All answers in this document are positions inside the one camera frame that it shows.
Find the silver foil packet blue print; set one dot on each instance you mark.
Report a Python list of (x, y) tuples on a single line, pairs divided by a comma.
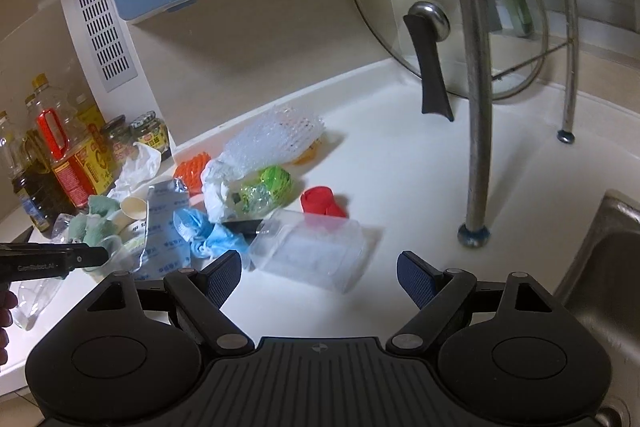
[(162, 227)]

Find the green cloth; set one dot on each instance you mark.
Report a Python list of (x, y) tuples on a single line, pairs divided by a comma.
[(92, 222)]

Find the blue face mask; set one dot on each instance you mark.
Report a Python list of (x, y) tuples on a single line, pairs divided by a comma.
[(210, 234)]

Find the beige paper cup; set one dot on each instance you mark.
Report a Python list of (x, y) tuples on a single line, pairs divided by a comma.
[(132, 209)]

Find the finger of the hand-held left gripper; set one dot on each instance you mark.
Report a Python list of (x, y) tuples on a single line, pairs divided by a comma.
[(87, 256)]

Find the metal dish rack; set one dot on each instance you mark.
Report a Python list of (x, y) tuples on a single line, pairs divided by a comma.
[(477, 107)]

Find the white green medicine box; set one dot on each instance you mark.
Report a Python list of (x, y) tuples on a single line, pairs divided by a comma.
[(131, 242)]

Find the sauce jar dark lid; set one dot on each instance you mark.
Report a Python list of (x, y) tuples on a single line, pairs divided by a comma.
[(116, 139)]

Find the red plastic piece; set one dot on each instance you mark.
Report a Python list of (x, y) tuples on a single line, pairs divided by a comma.
[(322, 202)]

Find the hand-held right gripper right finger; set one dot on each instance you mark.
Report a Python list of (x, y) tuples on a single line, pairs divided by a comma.
[(415, 279)]

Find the clear plastic container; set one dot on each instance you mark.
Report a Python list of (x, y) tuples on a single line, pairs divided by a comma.
[(310, 252)]

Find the oil bottle blue label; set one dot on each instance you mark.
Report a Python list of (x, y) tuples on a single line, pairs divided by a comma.
[(35, 177)]

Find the stainless steel sink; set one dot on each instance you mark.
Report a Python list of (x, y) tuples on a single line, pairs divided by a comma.
[(605, 252)]

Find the small jar checkered lid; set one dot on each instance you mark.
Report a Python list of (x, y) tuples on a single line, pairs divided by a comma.
[(150, 132)]

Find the crumpled white tissue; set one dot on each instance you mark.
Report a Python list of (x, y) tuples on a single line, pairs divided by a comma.
[(137, 167)]

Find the orange foam net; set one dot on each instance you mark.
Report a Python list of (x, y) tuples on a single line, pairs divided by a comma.
[(192, 172)]

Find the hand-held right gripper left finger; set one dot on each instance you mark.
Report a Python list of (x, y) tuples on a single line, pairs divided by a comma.
[(225, 278)]

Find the person's left hand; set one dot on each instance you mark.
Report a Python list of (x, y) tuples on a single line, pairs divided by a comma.
[(5, 322)]

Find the crumpled white paper bag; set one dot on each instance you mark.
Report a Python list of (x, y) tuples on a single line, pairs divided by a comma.
[(215, 187)]

